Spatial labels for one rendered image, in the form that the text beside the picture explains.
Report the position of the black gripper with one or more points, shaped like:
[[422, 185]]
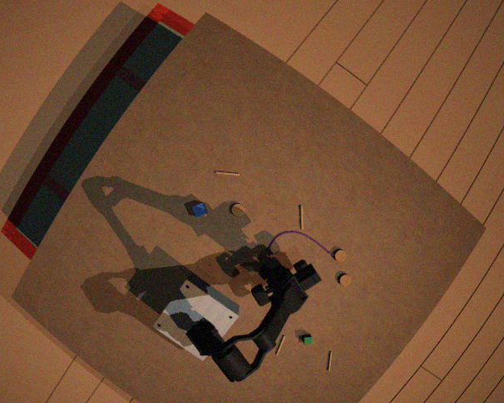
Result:
[[259, 292]]

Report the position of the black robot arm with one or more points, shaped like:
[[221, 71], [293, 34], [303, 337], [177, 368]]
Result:
[[288, 296]]

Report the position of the blue block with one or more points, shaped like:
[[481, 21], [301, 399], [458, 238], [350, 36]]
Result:
[[199, 209]]

